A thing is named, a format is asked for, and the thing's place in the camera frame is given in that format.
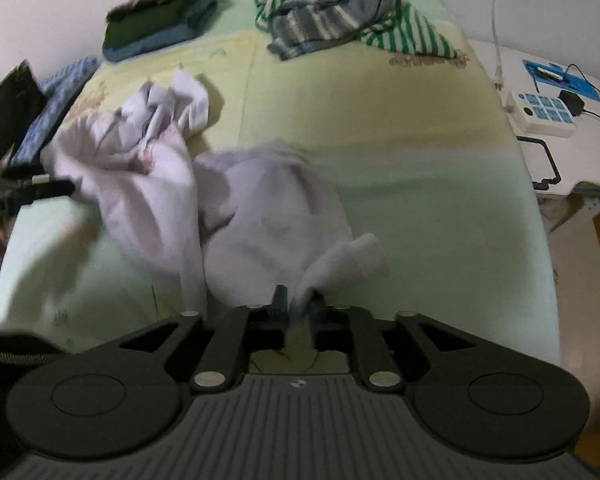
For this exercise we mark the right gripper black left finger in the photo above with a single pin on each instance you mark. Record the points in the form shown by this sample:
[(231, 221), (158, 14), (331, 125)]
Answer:
[(243, 331)]

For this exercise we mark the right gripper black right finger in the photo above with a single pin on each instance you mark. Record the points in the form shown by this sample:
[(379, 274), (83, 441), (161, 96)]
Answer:
[(353, 331)]

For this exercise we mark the white t-shirt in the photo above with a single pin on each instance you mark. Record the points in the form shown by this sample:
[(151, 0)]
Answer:
[(232, 225)]

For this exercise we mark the blue white checkered cloth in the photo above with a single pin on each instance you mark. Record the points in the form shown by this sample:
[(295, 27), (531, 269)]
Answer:
[(61, 91)]

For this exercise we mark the folded dark green garment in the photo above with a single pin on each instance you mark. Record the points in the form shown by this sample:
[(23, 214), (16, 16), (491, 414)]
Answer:
[(188, 15)]

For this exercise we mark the yellow green baby blanket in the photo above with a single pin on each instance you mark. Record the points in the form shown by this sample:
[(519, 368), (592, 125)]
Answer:
[(421, 156)]

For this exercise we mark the white power strip blue sockets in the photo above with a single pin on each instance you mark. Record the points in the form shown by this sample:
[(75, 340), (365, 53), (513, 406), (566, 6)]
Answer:
[(538, 114)]

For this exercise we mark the green white striped shirt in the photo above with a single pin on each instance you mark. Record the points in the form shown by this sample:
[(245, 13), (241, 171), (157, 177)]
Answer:
[(402, 29)]

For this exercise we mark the white side desk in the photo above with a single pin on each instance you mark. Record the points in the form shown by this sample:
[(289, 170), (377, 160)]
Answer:
[(577, 198)]

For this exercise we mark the grey blue striped sweater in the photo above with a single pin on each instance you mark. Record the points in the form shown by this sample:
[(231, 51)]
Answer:
[(299, 27)]

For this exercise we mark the blue tray on desk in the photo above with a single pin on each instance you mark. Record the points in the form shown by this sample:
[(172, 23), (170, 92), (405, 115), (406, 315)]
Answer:
[(554, 76)]

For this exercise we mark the black wire bracket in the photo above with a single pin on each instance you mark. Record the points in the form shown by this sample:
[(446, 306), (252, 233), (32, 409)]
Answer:
[(541, 165)]

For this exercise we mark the black power adapter with cable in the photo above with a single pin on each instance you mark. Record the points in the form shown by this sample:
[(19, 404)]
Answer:
[(575, 103)]

